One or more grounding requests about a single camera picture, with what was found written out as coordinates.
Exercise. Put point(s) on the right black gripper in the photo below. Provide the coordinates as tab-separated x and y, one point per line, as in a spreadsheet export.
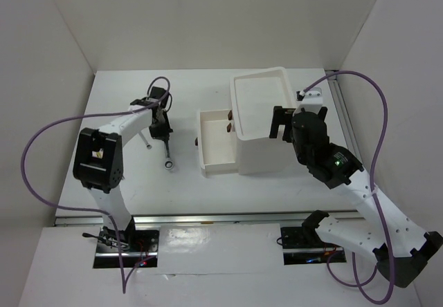
281	116

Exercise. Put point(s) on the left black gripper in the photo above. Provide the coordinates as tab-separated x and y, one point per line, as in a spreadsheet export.
163	134

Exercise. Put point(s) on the small silver wrench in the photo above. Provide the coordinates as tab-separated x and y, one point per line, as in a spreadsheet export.
145	141

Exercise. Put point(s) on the long silver ratchet wrench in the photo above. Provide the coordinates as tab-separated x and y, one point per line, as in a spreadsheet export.
169	163

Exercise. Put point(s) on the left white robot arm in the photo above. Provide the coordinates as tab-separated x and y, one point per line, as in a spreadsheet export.
98	162

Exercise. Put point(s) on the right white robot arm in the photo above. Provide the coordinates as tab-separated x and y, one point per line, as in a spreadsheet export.
399	248

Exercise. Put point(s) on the white drawer cabinet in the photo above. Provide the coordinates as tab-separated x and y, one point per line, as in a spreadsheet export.
253	95

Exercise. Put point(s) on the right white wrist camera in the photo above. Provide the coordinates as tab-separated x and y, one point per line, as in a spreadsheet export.
310	101

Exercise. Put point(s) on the right side aluminium rail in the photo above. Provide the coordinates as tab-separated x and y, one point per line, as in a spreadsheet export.
343	116

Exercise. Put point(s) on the aluminium rail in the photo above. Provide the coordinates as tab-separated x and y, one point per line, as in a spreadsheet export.
343	116
191	219

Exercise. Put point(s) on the front aluminium rail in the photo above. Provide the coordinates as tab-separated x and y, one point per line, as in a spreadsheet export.
191	219

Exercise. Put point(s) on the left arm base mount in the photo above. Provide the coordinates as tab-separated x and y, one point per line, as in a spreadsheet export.
143	249

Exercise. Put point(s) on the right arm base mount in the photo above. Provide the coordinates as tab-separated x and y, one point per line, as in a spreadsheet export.
298	249

